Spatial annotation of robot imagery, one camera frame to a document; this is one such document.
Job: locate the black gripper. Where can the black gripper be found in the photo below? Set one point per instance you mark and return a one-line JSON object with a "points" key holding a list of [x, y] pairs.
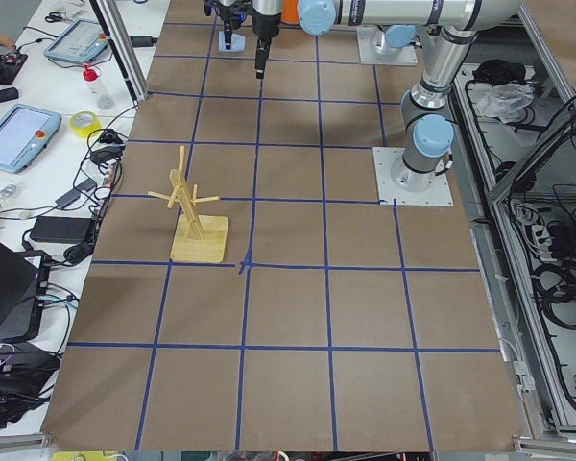
{"points": [[227, 14], [263, 29]]}

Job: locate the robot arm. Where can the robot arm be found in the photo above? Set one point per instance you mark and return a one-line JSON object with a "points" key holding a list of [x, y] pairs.
{"points": [[429, 134], [315, 17]]}

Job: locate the wooden cup rack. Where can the wooden cup rack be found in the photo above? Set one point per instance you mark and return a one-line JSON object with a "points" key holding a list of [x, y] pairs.
{"points": [[198, 238]]}

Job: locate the orange can container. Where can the orange can container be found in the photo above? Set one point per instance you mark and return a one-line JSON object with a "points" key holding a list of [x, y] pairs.
{"points": [[290, 13]]}

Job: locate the red cap squeeze bottle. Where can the red cap squeeze bottle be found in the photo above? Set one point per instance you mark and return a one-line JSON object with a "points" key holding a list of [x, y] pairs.
{"points": [[97, 88]]}

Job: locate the far teach pendant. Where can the far teach pendant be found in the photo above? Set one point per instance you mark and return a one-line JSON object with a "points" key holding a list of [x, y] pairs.
{"points": [[82, 42]]}

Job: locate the teach pendant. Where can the teach pendant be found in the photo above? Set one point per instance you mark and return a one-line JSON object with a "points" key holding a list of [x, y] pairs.
{"points": [[82, 42], [24, 132]]}

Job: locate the yellow tape roll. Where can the yellow tape roll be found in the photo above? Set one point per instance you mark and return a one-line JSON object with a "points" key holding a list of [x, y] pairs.
{"points": [[84, 123]]}

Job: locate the near teach pendant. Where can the near teach pendant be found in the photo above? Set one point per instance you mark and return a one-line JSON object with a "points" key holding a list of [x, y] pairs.
{"points": [[24, 132]]}

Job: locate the crumpled white cloth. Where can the crumpled white cloth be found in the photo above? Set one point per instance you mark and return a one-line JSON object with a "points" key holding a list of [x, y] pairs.
{"points": [[505, 102]]}

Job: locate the large black power brick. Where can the large black power brick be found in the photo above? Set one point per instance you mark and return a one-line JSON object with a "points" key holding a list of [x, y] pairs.
{"points": [[61, 230]]}

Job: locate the brown paper table cover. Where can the brown paper table cover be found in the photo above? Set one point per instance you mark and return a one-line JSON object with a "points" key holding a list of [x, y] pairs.
{"points": [[333, 322]]}

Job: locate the black laptop computer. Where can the black laptop computer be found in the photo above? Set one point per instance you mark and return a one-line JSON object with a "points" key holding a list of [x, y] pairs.
{"points": [[23, 281]]}

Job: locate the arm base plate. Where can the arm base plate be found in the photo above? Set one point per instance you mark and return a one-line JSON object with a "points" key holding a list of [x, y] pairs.
{"points": [[392, 45], [397, 185]]}

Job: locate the aluminium frame post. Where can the aluminium frame post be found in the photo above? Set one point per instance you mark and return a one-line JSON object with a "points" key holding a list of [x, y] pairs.
{"points": [[114, 28]]}

